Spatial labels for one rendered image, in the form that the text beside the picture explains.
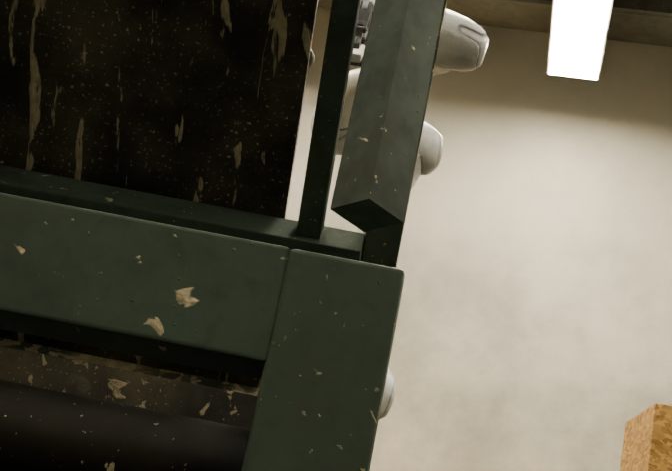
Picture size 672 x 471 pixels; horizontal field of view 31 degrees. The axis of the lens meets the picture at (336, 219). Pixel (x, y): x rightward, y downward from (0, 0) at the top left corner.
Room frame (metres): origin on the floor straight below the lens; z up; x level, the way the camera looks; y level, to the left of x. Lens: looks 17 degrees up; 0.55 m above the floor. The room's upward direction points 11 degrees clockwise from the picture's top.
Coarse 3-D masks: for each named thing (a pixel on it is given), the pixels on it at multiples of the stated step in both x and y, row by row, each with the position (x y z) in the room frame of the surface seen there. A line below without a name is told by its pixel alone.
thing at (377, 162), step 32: (384, 0) 0.96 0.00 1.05; (416, 0) 0.94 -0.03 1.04; (384, 32) 0.94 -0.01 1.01; (416, 32) 0.94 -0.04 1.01; (384, 64) 0.93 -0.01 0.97; (416, 64) 0.94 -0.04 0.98; (384, 96) 0.92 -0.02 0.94; (416, 96) 0.94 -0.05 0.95; (352, 128) 0.94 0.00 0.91; (384, 128) 0.91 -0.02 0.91; (416, 128) 0.94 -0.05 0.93; (352, 160) 0.93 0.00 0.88; (384, 160) 0.91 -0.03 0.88; (352, 192) 0.92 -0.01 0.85; (384, 192) 0.91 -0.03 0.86; (384, 224) 0.94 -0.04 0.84
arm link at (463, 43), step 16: (448, 16) 2.16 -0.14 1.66; (464, 16) 2.18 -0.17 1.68; (448, 32) 2.16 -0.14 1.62; (464, 32) 2.16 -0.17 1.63; (480, 32) 2.18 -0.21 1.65; (448, 48) 2.17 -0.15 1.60; (464, 48) 2.17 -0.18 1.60; (480, 48) 2.18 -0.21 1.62; (448, 64) 2.21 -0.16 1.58; (464, 64) 2.20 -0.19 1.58; (480, 64) 2.22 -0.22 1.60; (352, 80) 2.48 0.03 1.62; (352, 96) 2.52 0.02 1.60
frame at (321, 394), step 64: (0, 192) 0.90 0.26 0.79; (0, 256) 0.89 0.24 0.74; (64, 256) 0.89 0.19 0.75; (128, 256) 0.89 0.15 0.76; (192, 256) 0.88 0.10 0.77; (256, 256) 0.88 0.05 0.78; (320, 256) 0.88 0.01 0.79; (0, 320) 0.94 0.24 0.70; (64, 320) 0.89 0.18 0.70; (128, 320) 0.89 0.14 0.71; (192, 320) 0.88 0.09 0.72; (256, 320) 0.88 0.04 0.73; (320, 320) 0.88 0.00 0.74; (384, 320) 0.88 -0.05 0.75; (0, 384) 1.54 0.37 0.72; (64, 384) 2.01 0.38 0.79; (128, 384) 2.01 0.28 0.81; (192, 384) 2.00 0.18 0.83; (320, 384) 0.88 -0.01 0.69; (384, 384) 0.88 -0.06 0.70; (0, 448) 1.51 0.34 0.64; (64, 448) 1.50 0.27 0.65; (128, 448) 1.50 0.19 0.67; (192, 448) 1.49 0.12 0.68; (256, 448) 0.88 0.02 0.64; (320, 448) 0.88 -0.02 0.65
